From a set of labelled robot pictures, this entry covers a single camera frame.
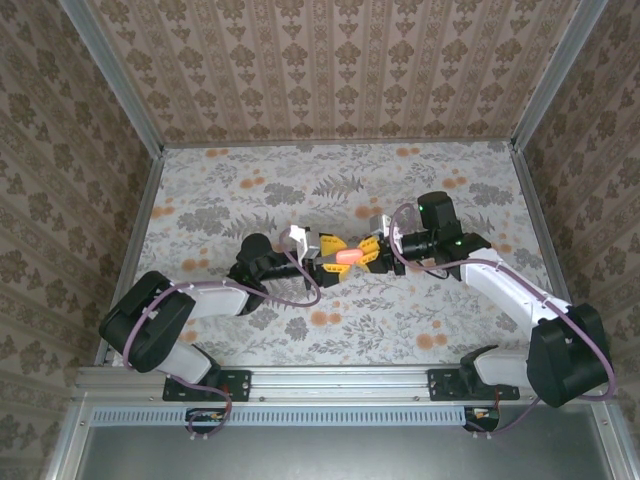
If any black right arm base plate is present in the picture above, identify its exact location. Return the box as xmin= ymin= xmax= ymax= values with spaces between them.
xmin=427 ymin=367 xmax=521 ymax=403

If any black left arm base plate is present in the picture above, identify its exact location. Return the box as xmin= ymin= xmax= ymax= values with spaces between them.
xmin=162 ymin=368 xmax=252 ymax=403

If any aluminium frame post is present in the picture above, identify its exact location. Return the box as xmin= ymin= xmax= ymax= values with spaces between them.
xmin=509 ymin=0 xmax=609 ymax=151
xmin=58 ymin=0 xmax=166 ymax=157

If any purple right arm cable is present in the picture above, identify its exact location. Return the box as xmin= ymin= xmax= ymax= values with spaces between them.
xmin=389 ymin=204 xmax=616 ymax=441

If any floral patterned table cover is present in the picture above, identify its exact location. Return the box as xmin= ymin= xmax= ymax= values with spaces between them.
xmin=102 ymin=141 xmax=576 ymax=369

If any aluminium table side rail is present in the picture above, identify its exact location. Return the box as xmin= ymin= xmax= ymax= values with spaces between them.
xmin=508 ymin=142 xmax=591 ymax=364
xmin=94 ymin=147 xmax=166 ymax=369

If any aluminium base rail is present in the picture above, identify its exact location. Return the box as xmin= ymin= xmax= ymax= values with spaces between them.
xmin=74 ymin=364 xmax=614 ymax=404

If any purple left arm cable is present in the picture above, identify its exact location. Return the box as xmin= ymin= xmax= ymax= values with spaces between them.
xmin=121 ymin=227 xmax=323 ymax=444

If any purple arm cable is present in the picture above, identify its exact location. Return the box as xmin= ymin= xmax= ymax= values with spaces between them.
xmin=389 ymin=204 xmax=616 ymax=441
xmin=121 ymin=227 xmax=323 ymax=444

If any white slotted cable duct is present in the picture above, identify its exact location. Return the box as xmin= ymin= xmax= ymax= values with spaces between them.
xmin=92 ymin=405 xmax=464 ymax=427

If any grey metal panel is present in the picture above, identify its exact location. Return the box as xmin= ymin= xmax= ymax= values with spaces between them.
xmin=49 ymin=402 xmax=626 ymax=480

